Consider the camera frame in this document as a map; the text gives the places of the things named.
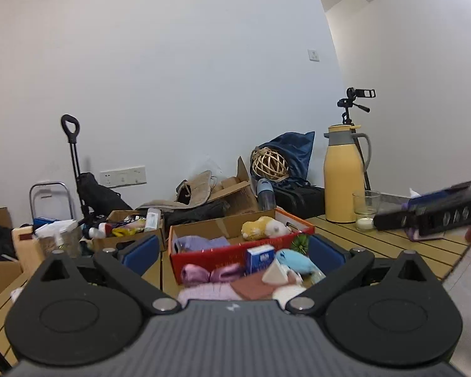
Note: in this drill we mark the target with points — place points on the clear plastic bag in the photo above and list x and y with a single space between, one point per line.
61 235

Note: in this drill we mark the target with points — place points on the black folded fabric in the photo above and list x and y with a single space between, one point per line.
196 212

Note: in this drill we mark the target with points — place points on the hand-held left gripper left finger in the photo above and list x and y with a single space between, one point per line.
141 252

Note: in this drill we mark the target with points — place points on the blue and white small carton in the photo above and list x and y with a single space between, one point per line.
260 261

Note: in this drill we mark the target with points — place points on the large brown cardboard box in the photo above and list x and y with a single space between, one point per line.
0 279

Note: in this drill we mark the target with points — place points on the white triangular sponge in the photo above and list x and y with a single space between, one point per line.
276 275

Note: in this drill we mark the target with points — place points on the black tripod with camera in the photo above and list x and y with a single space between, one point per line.
347 104

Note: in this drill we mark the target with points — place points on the yellow thermos jug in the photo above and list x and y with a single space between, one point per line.
343 180

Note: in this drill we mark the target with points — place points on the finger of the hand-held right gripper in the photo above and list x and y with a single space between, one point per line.
394 220

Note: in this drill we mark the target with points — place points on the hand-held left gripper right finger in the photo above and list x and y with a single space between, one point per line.
326 252

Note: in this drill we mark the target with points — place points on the yellow plush toy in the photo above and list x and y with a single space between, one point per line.
261 227

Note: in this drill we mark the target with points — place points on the white wall socket strip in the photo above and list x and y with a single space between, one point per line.
123 176

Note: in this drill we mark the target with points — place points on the blue water bottle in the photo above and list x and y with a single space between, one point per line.
265 196

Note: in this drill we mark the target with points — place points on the red cardboard box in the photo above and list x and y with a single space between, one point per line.
214 257

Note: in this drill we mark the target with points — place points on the purple knitted cloth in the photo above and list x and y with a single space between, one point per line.
200 242

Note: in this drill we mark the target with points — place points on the clear drinking glass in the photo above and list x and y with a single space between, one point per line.
367 204

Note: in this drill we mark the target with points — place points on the brown pink cloth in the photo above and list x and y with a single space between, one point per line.
255 287

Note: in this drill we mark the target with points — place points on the pink fuzzy cloth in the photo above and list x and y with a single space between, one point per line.
208 293

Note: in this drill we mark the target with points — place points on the metal folding cart frame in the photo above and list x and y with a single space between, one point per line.
49 185

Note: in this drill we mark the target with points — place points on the white wall switch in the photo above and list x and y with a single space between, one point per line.
313 55

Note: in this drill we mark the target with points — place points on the purple tissue pack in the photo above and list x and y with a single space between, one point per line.
414 232

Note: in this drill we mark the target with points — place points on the woven rattan ball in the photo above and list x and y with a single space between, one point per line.
270 163

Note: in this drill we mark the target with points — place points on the black carrying case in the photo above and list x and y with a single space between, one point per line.
302 200

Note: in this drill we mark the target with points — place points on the low cardboard box with clutter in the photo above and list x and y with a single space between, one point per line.
139 235

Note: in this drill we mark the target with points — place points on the light blue plush toy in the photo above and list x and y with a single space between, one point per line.
296 261

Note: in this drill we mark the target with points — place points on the white plastic bottle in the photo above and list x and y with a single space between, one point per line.
152 220

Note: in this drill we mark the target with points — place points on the dark blue fabric bag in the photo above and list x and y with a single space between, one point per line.
298 153

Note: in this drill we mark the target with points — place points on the light wooden box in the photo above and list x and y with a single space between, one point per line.
25 249

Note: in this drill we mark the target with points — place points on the small white candle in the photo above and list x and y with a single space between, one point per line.
365 224

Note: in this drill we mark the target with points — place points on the blue flat box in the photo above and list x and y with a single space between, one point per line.
45 222

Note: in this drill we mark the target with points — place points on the open brown cardboard box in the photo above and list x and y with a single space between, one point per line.
237 196

